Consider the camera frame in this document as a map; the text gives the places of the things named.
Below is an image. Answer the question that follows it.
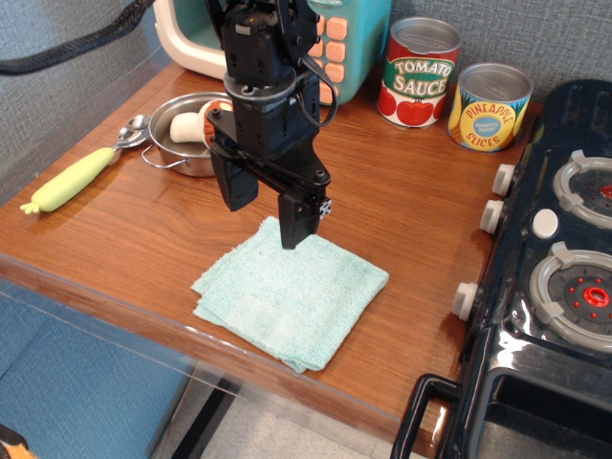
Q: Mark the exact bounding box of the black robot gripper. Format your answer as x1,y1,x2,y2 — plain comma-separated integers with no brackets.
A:
208,72,331,250

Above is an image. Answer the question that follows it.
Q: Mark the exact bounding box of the brown white plush mushroom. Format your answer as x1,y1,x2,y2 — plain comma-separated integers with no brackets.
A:
169,99,233,148

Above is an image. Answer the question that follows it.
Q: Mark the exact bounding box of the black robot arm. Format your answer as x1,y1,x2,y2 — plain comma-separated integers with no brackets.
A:
207,1,331,250

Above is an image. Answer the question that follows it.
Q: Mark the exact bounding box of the light blue folded cloth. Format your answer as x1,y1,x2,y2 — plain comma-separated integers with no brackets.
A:
191,217,389,373

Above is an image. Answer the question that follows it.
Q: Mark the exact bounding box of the small steel pot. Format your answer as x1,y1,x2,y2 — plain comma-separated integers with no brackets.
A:
142,92,232,178

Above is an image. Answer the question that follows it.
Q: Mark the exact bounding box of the teal toy microwave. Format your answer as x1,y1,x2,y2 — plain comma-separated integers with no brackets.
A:
153,0,392,104

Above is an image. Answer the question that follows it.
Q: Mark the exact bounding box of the tomato sauce can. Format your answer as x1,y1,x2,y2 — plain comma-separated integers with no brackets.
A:
378,16,462,128

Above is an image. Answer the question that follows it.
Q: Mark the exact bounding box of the pineapple slices can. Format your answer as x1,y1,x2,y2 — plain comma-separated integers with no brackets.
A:
448,63,534,152

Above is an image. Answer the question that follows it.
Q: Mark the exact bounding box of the black toy stove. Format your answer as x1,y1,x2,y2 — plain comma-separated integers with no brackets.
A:
392,79,611,458

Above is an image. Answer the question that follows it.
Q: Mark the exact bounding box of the orange object at corner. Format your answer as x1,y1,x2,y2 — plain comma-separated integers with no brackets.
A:
0,425,37,459

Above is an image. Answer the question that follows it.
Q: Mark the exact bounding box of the thin black wire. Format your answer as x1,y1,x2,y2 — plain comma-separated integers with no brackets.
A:
295,55,339,129

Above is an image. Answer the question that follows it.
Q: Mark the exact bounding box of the spoon with green handle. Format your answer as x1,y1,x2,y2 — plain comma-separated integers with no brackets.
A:
20,115,151,215

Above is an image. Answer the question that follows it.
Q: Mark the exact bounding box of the black braided cable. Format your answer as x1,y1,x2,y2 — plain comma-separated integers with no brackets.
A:
0,0,155,76

